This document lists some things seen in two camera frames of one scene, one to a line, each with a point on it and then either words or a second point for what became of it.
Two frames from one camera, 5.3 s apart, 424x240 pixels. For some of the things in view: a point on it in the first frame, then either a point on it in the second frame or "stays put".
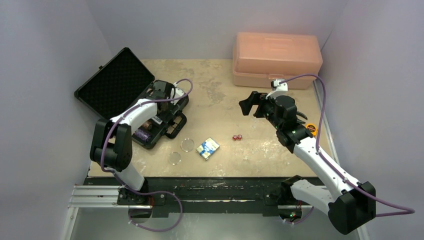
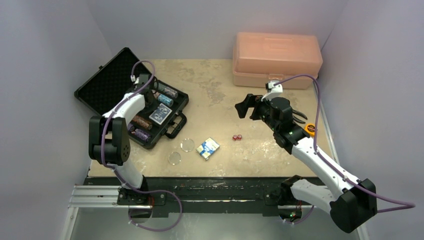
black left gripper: (165, 117) to (153, 95)
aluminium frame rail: (96, 196) stays put
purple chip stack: (143, 135) stays put
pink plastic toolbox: (259, 58) stays put
